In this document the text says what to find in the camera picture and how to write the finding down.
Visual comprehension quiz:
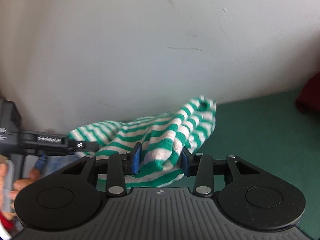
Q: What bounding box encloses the green white striped garment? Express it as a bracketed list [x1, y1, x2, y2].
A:
[68, 96, 217, 189]

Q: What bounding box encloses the person's left hand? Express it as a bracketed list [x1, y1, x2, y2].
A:
[1, 163, 41, 221]

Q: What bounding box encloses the green bed sheet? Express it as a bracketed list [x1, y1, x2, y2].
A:
[94, 91, 319, 239]

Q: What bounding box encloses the dark red garment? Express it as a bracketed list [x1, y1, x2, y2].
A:
[295, 72, 320, 115]

